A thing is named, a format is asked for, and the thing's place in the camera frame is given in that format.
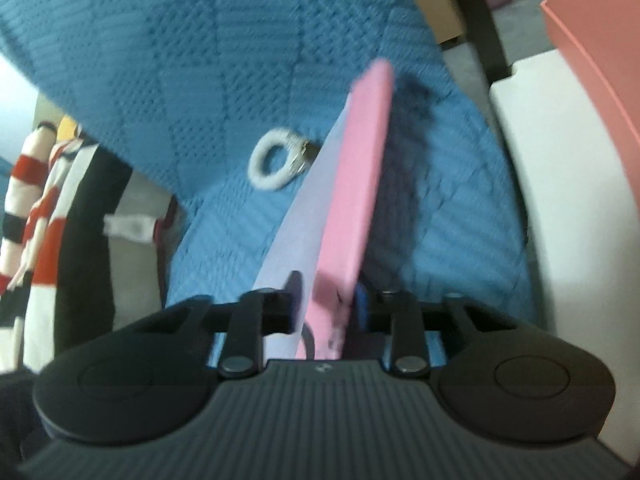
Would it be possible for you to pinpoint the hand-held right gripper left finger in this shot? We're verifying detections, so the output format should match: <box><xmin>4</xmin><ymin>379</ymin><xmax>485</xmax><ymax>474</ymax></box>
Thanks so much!
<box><xmin>135</xmin><ymin>270</ymin><xmax>304</xmax><ymax>380</ymax></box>

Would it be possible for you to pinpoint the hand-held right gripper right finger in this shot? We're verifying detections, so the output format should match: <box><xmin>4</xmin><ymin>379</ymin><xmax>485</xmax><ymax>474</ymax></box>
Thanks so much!
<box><xmin>352</xmin><ymin>285</ymin><xmax>516</xmax><ymax>379</ymax></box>

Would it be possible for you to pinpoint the pink paper roll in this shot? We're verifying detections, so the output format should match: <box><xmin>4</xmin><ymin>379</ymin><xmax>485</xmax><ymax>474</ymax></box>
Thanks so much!
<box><xmin>255</xmin><ymin>57</ymin><xmax>396</xmax><ymax>361</ymax></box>

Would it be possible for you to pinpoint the white fluffy hair tie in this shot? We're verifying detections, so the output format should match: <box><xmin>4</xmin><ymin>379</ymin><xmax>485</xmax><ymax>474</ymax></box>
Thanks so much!
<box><xmin>248</xmin><ymin>129</ymin><xmax>321</xmax><ymax>192</ymax></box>

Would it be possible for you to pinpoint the red black white striped blanket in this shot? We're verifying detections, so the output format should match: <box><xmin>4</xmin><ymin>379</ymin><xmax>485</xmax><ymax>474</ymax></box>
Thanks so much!
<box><xmin>0</xmin><ymin>122</ymin><xmax>173</xmax><ymax>376</ymax></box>

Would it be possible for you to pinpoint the blue textured chair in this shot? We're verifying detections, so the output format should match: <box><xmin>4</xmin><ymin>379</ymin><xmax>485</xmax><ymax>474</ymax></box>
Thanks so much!
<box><xmin>0</xmin><ymin>0</ymin><xmax>538</xmax><ymax>366</ymax></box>

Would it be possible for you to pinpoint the wooden nightstand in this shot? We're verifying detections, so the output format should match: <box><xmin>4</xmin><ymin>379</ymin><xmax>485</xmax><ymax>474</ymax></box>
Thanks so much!
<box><xmin>392</xmin><ymin>0</ymin><xmax>466</xmax><ymax>46</ymax></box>

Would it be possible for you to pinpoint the pink cardboard box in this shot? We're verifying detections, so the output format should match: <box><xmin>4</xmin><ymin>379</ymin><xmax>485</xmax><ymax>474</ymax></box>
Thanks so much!
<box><xmin>540</xmin><ymin>0</ymin><xmax>640</xmax><ymax>146</ymax></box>

